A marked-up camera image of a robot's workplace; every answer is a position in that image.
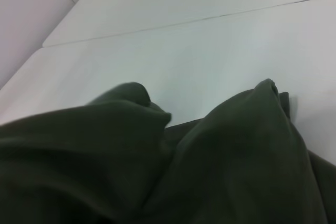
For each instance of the dark green FREE t-shirt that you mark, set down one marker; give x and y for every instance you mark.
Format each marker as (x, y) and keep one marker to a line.
(157, 169)

